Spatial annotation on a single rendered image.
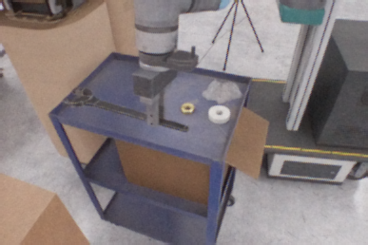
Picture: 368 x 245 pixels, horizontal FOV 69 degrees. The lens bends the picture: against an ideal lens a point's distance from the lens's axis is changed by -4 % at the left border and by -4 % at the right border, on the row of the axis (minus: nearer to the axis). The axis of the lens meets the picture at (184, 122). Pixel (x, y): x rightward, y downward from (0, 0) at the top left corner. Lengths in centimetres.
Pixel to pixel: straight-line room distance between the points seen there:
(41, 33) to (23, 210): 71
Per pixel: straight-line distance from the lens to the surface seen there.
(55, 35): 125
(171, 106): 102
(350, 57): 154
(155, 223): 158
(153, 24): 56
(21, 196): 85
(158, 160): 103
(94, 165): 137
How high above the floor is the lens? 154
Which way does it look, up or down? 44 degrees down
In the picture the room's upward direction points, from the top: 2 degrees counter-clockwise
